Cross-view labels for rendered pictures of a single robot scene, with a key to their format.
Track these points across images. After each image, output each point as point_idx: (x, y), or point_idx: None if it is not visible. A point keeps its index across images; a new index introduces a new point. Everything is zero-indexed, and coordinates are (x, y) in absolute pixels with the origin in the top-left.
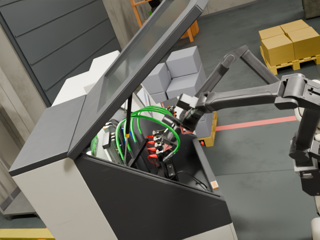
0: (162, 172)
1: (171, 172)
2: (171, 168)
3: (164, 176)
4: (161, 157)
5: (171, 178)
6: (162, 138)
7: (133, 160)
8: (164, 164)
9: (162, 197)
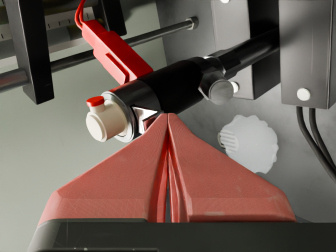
0: (241, 35)
1: (301, 71)
2: (309, 20)
3: (251, 84)
4: (177, 112)
5: (298, 119)
6: None
7: (18, 15)
8: (233, 69)
9: None
